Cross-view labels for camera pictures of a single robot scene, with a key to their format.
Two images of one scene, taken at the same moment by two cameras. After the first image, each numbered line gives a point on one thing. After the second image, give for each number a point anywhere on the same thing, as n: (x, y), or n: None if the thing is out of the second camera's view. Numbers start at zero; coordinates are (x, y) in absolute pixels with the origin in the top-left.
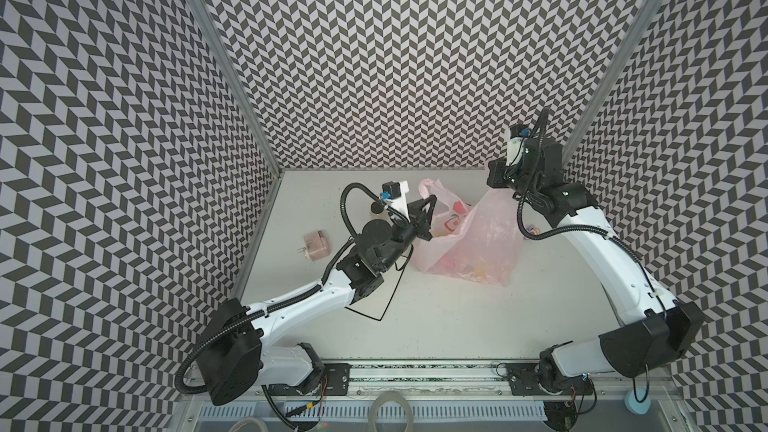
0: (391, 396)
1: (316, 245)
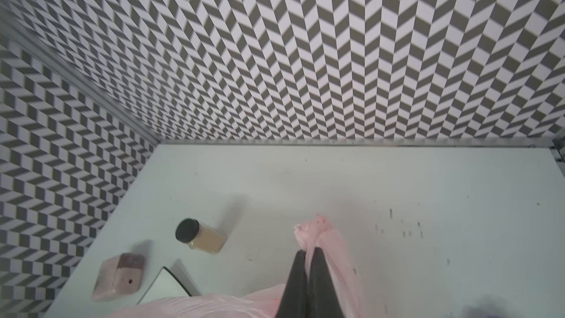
0: None
1: (118, 277)
